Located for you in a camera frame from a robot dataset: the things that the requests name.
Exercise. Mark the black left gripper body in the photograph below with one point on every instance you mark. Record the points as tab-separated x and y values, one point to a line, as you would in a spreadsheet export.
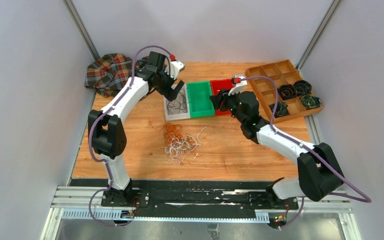
165	84

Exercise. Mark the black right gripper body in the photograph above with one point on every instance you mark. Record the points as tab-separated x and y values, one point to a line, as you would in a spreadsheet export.
230	103

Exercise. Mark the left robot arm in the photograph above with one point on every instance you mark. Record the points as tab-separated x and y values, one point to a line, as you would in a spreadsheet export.
107	139

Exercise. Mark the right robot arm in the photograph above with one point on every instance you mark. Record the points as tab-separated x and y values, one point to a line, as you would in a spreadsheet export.
319	173

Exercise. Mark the red plastic bin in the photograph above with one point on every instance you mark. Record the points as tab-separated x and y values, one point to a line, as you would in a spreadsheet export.
220	86

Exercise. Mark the white plastic bin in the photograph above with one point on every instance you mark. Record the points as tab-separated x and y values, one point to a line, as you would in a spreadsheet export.
179	108

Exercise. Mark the green plastic bin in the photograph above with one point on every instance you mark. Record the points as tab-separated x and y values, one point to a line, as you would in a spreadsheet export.
200	104

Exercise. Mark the plaid cloth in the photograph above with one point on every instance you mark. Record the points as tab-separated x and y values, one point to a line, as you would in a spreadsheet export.
108	74

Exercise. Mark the rolled dark sock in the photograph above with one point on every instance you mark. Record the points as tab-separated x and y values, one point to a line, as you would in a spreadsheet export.
310	101
302	87
286	92
281	109

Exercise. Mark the wooden compartment tray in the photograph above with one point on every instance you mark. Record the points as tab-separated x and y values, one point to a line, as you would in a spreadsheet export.
280	81

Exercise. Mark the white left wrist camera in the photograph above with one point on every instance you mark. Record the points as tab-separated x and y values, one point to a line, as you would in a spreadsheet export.
174	68

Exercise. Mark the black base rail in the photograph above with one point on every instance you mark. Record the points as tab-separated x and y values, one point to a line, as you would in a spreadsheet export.
197	199

